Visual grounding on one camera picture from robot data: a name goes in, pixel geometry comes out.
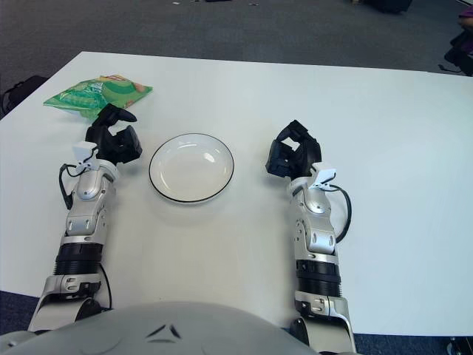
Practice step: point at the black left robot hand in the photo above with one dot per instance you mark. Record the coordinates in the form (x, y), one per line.
(111, 142)

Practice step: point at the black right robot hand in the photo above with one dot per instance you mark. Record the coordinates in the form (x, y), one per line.
(301, 155)

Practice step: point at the green chips snack bag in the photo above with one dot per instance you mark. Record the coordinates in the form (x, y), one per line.
(92, 96)

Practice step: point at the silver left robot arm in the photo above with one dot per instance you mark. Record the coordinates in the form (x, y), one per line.
(86, 207)

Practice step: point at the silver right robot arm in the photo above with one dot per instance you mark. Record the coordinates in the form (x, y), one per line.
(318, 229)

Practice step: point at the white plate black rim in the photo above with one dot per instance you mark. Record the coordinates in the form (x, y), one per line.
(192, 168)

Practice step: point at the black bag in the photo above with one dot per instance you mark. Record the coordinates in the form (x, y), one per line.
(22, 90)

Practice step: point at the dark suitcase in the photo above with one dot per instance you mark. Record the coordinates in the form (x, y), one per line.
(391, 5)

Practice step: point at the grey robot torso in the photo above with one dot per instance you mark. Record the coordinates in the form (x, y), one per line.
(166, 333)

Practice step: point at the person in purple clothes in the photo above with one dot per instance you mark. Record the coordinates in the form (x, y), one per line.
(467, 18)

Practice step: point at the metal caster wheel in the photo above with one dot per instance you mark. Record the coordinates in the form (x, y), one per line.
(458, 347)

